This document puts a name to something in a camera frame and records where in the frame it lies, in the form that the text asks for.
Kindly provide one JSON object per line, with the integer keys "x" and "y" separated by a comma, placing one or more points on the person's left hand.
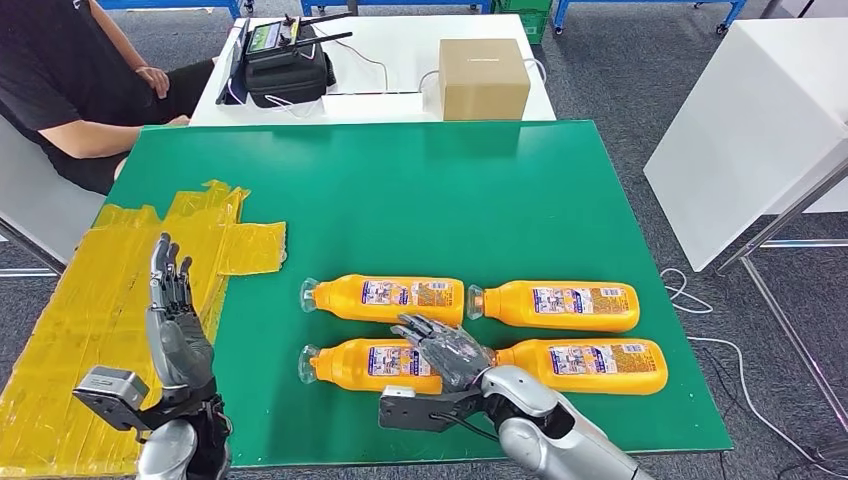
{"x": 156, "y": 81}

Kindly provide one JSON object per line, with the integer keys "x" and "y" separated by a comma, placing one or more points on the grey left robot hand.
{"x": 175, "y": 351}

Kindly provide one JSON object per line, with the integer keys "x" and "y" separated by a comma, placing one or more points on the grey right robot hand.
{"x": 457, "y": 358}

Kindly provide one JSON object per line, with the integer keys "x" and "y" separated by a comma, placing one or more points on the orange bottle with clear cap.
{"x": 596, "y": 384}
{"x": 517, "y": 308}
{"x": 338, "y": 368}
{"x": 344, "y": 301}

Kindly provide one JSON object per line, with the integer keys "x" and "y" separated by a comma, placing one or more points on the person's right forearm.
{"x": 99, "y": 138}

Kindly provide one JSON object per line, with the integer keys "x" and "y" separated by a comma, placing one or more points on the person's left forearm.
{"x": 119, "y": 36}

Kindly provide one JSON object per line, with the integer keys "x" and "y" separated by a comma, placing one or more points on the dark laptop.
{"x": 233, "y": 73}

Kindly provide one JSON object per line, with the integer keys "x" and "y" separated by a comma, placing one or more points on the yellow taped sheet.
{"x": 99, "y": 278}

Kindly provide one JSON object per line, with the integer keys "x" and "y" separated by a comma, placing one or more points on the person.
{"x": 46, "y": 66}

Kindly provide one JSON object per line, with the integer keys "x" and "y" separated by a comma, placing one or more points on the remote controller with antennas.
{"x": 265, "y": 36}

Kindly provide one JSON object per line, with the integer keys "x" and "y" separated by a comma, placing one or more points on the black carry case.
{"x": 285, "y": 79}

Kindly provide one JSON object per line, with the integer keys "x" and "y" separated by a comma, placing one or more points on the grey seat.
{"x": 40, "y": 212}

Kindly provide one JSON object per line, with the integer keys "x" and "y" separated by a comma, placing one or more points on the flat white box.
{"x": 371, "y": 107}

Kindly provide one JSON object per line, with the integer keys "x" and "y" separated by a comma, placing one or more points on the brown cardboard box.
{"x": 484, "y": 79}

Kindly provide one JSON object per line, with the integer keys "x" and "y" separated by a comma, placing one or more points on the green plastic crate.
{"x": 533, "y": 23}

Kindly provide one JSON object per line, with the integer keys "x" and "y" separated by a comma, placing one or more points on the large white table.
{"x": 748, "y": 132}

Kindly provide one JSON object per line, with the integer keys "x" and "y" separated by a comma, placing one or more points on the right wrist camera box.
{"x": 411, "y": 411}

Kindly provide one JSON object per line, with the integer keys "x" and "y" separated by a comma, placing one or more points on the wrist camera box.
{"x": 411, "y": 411}
{"x": 112, "y": 387}

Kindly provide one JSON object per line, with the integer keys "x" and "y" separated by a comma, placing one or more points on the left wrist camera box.
{"x": 112, "y": 387}

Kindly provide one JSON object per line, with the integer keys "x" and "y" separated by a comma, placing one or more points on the blue metal frame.
{"x": 636, "y": 3}
{"x": 397, "y": 4}
{"x": 179, "y": 3}

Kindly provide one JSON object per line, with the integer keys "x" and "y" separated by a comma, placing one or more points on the metal table leg frame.
{"x": 782, "y": 220}

